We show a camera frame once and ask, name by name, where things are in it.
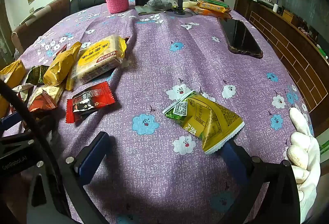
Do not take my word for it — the black cable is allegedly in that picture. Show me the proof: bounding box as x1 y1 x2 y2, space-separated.
0 78 103 224

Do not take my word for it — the brown wooden cabinet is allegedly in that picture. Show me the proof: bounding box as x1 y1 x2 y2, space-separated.
235 0 329 134

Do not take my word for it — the yellow cracker packet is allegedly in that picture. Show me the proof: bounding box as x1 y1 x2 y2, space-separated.
70 35 130 86

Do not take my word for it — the green yellow snack packet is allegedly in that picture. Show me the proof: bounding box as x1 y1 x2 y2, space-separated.
162 91 245 155

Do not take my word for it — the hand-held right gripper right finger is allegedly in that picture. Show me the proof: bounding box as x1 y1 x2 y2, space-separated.
222 142 301 224

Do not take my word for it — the grey mesh bag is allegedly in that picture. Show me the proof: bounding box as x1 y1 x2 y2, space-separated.
147 0 175 11

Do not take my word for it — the red black candy packet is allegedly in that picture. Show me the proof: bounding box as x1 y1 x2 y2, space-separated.
66 82 116 124

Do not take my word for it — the flat grey card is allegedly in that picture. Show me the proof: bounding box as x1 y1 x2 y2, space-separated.
135 5 165 16

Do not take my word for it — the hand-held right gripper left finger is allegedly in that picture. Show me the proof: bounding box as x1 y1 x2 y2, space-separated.
26 132 110 224

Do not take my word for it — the green cracker packet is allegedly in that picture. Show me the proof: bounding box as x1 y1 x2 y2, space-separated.
197 0 229 7

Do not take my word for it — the dark green small packet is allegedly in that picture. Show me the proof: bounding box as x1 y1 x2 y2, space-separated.
24 65 49 85

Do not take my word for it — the dark wooden cabinet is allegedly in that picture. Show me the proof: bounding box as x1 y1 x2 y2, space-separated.
0 0 16 68

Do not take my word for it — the person's right hand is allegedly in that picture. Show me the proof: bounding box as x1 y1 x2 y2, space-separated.
283 107 322 223

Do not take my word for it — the gold crinkled snack packet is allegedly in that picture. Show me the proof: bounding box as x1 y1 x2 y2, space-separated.
43 42 83 91

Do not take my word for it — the cream snack wrapper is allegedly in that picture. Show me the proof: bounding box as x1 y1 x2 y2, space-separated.
12 83 35 104

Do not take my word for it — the purple floral tablecloth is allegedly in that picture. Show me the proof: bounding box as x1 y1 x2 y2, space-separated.
19 0 315 224

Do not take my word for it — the brown chair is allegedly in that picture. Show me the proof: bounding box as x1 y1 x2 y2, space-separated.
11 0 71 54

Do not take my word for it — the black smartphone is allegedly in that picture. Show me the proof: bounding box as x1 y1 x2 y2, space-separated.
217 17 264 58

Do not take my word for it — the dark red gold candy packet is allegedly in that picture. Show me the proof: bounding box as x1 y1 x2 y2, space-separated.
27 84 65 113

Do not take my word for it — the orange cracker packet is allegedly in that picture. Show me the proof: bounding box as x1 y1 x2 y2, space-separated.
197 1 232 13
190 7 233 19

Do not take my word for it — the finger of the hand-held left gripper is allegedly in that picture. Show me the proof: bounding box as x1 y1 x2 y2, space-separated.
0 111 24 130

